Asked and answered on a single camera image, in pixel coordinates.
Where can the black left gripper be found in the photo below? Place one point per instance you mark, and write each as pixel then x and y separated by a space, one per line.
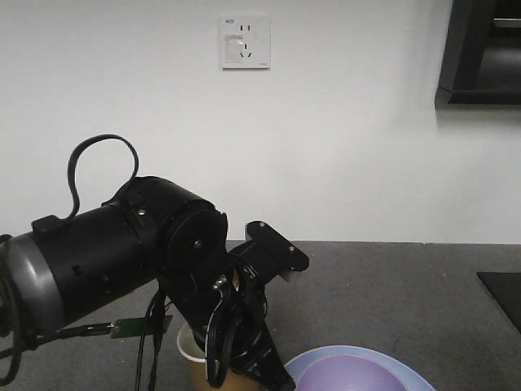
pixel 235 337

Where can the brown paper cup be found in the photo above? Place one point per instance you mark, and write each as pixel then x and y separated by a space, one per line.
pixel 195 360

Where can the purple plastic bowl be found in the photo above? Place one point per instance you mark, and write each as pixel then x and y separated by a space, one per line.
pixel 347 372

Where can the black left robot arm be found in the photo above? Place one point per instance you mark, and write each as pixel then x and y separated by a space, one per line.
pixel 151 229

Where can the light blue plastic plate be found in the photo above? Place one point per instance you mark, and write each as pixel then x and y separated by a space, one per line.
pixel 408 376

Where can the green circuit board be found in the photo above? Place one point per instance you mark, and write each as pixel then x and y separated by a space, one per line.
pixel 131 327

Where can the black induction cooktop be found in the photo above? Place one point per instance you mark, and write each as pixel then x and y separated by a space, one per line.
pixel 505 289

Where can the black range hood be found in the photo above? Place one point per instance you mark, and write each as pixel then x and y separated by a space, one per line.
pixel 481 61

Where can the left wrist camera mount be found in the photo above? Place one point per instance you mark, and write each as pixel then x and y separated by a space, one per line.
pixel 269 254

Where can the white wall socket right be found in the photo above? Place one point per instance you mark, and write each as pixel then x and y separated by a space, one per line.
pixel 245 42

